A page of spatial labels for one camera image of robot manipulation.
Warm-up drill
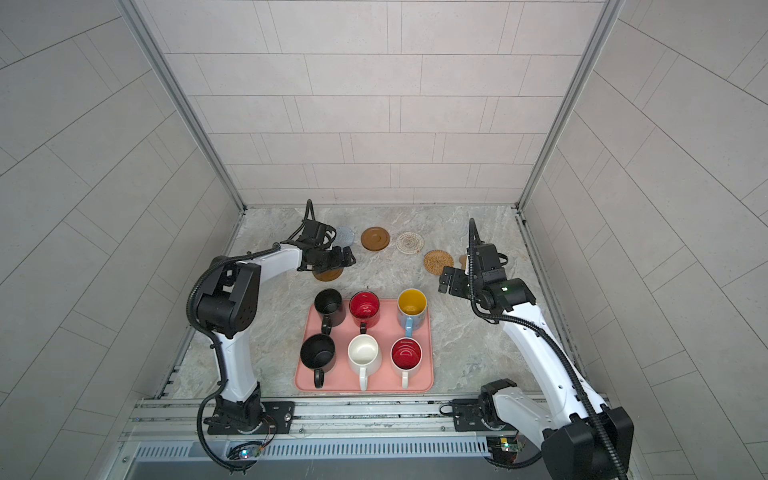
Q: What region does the black mug front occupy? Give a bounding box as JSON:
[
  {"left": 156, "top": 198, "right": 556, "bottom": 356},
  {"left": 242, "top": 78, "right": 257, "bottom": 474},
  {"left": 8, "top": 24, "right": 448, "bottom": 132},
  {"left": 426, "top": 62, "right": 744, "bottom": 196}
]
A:
[{"left": 300, "top": 333, "right": 336, "bottom": 389}]

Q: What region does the circuit board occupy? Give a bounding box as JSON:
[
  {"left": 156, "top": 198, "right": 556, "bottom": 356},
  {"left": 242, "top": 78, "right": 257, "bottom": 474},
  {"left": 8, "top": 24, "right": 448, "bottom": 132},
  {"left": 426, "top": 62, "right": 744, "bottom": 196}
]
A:
[
  {"left": 486, "top": 436, "right": 524, "bottom": 456},
  {"left": 227, "top": 441, "right": 266, "bottom": 461}
]

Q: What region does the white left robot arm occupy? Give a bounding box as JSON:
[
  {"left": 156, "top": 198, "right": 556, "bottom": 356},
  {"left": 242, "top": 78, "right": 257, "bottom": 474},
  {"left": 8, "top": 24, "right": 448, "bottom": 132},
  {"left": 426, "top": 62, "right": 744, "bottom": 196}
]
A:
[{"left": 186, "top": 219, "right": 356, "bottom": 434}]

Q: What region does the woven rattan round coaster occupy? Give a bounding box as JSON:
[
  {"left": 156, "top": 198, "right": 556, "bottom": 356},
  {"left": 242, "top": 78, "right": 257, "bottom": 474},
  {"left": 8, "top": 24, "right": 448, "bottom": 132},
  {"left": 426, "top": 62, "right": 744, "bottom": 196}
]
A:
[{"left": 423, "top": 250, "right": 454, "bottom": 276}]

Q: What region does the metal corner profile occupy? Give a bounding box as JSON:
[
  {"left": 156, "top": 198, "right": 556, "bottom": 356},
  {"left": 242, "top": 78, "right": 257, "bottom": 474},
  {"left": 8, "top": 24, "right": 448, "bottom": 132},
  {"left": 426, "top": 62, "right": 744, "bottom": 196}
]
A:
[
  {"left": 115, "top": 0, "right": 247, "bottom": 214},
  {"left": 516, "top": 0, "right": 624, "bottom": 212}
]

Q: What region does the left circuit board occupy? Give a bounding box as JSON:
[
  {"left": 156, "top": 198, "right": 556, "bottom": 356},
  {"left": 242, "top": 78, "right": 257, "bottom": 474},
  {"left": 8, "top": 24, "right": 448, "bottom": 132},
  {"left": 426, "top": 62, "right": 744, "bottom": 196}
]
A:
[{"left": 227, "top": 441, "right": 266, "bottom": 461}]

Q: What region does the blue-grey woven round coaster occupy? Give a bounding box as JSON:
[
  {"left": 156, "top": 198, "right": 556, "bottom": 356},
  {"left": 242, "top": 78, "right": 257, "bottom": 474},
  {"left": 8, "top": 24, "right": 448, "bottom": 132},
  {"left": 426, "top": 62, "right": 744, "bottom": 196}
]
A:
[{"left": 333, "top": 226, "right": 355, "bottom": 248}]

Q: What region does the blue mug yellow inside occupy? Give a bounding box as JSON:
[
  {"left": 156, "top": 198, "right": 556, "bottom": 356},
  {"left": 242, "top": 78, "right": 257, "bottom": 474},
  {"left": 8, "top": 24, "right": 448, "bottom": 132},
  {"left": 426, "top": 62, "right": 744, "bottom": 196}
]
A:
[{"left": 397, "top": 288, "right": 428, "bottom": 338}]

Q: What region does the black mug red inside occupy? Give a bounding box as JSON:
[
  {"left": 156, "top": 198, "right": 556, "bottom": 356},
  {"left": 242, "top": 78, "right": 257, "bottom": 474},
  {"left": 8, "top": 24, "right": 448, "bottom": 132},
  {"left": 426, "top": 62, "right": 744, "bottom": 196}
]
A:
[{"left": 348, "top": 291, "right": 380, "bottom": 334}]

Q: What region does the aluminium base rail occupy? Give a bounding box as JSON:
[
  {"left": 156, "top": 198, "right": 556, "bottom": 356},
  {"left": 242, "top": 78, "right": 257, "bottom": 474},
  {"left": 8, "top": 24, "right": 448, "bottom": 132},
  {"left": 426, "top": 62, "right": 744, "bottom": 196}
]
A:
[{"left": 119, "top": 395, "right": 538, "bottom": 465}]

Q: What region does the metal corner profile left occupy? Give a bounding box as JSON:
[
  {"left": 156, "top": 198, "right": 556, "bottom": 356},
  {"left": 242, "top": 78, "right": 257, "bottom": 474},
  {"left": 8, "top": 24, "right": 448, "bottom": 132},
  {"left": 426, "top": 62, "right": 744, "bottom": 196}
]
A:
[{"left": 115, "top": 0, "right": 247, "bottom": 214}]

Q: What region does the right circuit board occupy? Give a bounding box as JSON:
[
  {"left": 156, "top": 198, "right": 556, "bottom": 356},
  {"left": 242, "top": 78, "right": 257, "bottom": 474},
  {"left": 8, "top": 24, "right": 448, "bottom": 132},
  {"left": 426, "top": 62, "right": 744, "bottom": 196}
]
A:
[{"left": 486, "top": 436, "right": 524, "bottom": 456}]

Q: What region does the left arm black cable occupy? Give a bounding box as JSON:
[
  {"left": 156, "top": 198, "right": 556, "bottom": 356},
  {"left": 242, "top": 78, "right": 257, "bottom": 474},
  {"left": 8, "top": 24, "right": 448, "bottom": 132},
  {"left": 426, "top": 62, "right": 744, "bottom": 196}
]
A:
[{"left": 184, "top": 199, "right": 337, "bottom": 474}]

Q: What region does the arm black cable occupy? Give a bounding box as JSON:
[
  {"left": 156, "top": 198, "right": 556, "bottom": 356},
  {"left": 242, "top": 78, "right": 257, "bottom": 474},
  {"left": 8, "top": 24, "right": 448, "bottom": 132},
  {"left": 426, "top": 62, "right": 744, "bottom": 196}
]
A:
[
  {"left": 184, "top": 199, "right": 337, "bottom": 474},
  {"left": 466, "top": 217, "right": 628, "bottom": 480}
]

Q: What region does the dark wooden round coaster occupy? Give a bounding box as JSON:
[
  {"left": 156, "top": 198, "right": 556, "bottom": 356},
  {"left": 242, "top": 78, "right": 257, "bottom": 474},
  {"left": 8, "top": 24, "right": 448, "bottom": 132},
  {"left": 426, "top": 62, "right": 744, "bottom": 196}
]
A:
[{"left": 313, "top": 267, "right": 344, "bottom": 282}]

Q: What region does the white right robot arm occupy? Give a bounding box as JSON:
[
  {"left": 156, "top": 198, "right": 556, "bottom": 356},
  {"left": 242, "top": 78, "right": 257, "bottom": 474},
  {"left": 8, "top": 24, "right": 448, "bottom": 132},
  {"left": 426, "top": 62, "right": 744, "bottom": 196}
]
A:
[{"left": 438, "top": 239, "right": 634, "bottom": 479}]

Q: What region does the black mug rear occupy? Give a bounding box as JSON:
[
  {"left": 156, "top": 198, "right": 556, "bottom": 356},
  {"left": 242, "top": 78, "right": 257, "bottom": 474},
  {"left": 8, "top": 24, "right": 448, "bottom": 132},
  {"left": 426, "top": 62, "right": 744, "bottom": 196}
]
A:
[{"left": 314, "top": 289, "right": 346, "bottom": 335}]

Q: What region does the white mug red inside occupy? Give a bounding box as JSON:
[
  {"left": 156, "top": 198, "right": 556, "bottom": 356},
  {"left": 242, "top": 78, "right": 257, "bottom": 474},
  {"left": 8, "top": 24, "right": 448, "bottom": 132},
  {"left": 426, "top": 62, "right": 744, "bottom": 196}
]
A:
[{"left": 390, "top": 337, "right": 423, "bottom": 389}]

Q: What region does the pink tray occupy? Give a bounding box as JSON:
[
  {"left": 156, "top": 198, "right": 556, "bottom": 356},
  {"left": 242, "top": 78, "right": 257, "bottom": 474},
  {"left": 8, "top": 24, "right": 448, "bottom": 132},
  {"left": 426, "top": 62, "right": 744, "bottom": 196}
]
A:
[{"left": 294, "top": 298, "right": 436, "bottom": 394}]

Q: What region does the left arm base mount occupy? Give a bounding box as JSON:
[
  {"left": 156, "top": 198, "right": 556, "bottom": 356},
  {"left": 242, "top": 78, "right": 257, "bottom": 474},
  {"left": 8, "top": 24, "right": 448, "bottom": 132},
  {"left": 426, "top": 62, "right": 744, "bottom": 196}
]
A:
[{"left": 202, "top": 387, "right": 296, "bottom": 435}]

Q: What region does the metal corner profile right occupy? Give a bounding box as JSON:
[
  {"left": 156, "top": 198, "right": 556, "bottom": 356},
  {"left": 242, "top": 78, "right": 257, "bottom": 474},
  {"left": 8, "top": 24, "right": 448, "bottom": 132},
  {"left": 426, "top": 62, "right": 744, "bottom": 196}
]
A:
[{"left": 516, "top": 0, "right": 624, "bottom": 212}]

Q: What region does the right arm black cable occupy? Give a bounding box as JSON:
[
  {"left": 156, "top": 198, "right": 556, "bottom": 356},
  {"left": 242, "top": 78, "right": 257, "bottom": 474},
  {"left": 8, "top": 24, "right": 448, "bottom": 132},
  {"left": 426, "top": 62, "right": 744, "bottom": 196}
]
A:
[{"left": 466, "top": 217, "right": 628, "bottom": 480}]

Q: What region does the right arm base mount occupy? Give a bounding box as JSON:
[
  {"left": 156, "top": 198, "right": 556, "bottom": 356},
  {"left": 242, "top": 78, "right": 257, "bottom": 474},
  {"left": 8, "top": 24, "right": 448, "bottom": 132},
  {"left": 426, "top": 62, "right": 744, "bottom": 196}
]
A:
[{"left": 438, "top": 379, "right": 517, "bottom": 432}]

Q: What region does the multicolour woven round coaster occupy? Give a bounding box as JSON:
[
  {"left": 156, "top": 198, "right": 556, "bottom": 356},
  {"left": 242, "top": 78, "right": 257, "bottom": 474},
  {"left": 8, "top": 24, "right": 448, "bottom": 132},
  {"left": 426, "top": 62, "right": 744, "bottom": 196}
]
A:
[{"left": 395, "top": 231, "right": 425, "bottom": 255}]

